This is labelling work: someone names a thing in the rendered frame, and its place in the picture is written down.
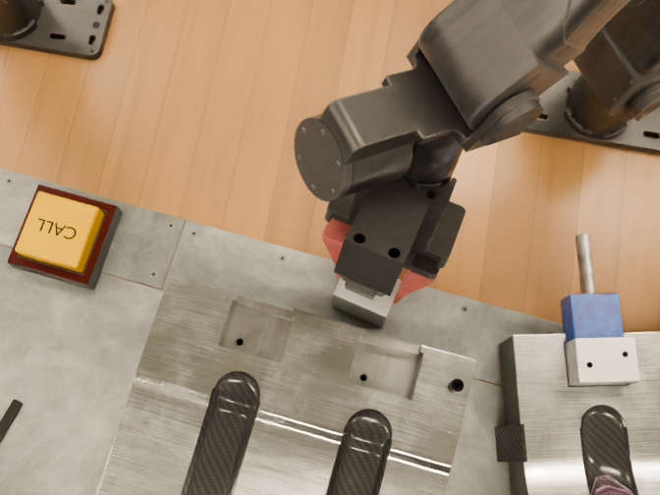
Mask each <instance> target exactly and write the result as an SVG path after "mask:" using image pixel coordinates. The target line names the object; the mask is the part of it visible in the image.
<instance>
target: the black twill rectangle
mask: <svg viewBox="0 0 660 495"><path fill-rule="evenodd" d="M495 437H496V451H497V462H527V456H526V445H525V433H524V424H516V425H508V426H499V427H495Z"/></svg>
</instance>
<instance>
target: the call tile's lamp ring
mask: <svg viewBox="0 0 660 495"><path fill-rule="evenodd" d="M38 192H44V193H50V194H54V195H57V196H61V197H64V198H67V199H71V200H74V201H78V202H81V203H85V204H89V205H92V206H96V207H98V208H99V209H102V210H106V211H107V213H106V215H105V218H104V221H103V223H102V226H101V229H100V231H99V234H98V237H97V239H96V242H95V245H94V247H93V250H92V253H91V255H90V258H89V261H88V263H87V266H86V269H85V271H84V274H83V275H79V274H76V273H72V272H69V271H65V270H62V269H58V268H55V267H51V266H48V265H44V264H41V263H37V262H34V261H30V260H27V259H23V258H20V257H17V256H18V253H17V252H16V251H15V248H16V245H17V243H18V240H19V238H20V235H21V233H22V230H23V228H24V225H25V223H26V221H27V219H28V215H29V213H30V210H31V208H32V205H33V203H34V200H35V198H36V195H37V193H38ZM116 208H117V206H115V205H111V204H108V203H104V202H101V201H97V200H93V199H90V198H86V197H83V196H79V195H75V194H72V193H68V192H62V191H59V190H55V189H51V188H48V187H45V186H42V185H38V186H37V189H36V191H35V194H34V196H33V199H32V201H31V204H30V206H29V209H28V211H27V215H26V218H25V220H24V223H23V225H22V227H21V230H20V232H19V234H18V236H17V239H16V241H15V244H14V246H13V249H12V251H11V254H10V256H9V259H8V262H10V263H14V264H17V265H21V266H23V267H27V268H30V269H34V270H37V271H41V272H44V273H48V274H51V275H55V276H58V277H62V278H65V279H69V280H72V281H76V282H79V283H83V284H86V285H88V282H89V279H90V277H91V274H92V271H93V268H94V266H95V263H96V260H97V258H98V255H99V253H100V251H101V248H102V245H103V243H104V240H105V237H106V235H107V232H108V229H109V227H110V224H111V221H112V219H113V216H114V213H115V211H116Z"/></svg>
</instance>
